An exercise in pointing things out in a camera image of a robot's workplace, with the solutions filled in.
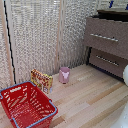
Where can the pink plastic cup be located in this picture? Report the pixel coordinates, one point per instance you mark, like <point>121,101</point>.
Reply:
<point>64,75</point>

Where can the yellow and red food box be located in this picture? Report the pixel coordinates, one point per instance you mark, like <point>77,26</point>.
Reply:
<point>41,80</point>

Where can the white woven folding screen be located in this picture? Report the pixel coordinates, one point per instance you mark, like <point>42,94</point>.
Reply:
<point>36,33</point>

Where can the red shopping basket blue rim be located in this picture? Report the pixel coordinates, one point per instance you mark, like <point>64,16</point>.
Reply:
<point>28,105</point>

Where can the brown wooden dresser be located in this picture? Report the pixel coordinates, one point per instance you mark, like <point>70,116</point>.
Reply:
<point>110,30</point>

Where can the small blue object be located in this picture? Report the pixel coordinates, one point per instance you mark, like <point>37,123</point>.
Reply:
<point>111,3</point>

